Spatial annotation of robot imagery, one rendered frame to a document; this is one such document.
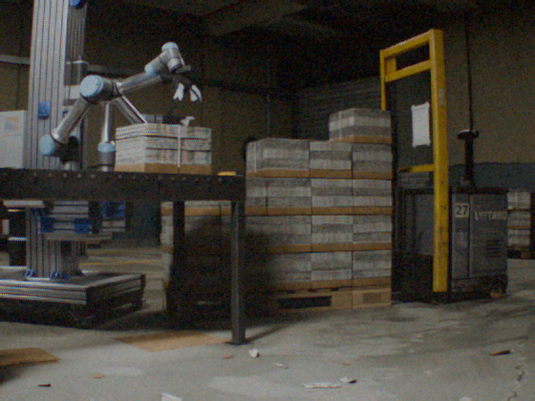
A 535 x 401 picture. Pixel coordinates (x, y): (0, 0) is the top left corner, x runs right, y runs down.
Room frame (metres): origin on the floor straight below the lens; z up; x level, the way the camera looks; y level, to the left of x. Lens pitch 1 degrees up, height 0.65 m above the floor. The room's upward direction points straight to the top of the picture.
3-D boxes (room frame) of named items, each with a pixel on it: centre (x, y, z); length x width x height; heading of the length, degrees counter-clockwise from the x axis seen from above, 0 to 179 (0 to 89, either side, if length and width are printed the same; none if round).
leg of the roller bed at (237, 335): (3.15, 0.14, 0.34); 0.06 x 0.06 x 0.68; 41
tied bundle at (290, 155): (4.26, -0.06, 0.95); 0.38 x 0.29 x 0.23; 20
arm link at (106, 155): (4.07, 1.01, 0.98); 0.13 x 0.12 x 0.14; 14
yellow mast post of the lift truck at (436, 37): (4.29, -1.14, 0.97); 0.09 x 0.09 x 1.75; 20
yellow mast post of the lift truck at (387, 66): (4.91, -0.91, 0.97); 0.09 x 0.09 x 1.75; 20
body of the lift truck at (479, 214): (4.73, -1.37, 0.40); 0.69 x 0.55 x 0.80; 20
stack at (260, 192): (4.21, 0.07, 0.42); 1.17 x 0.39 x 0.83; 110
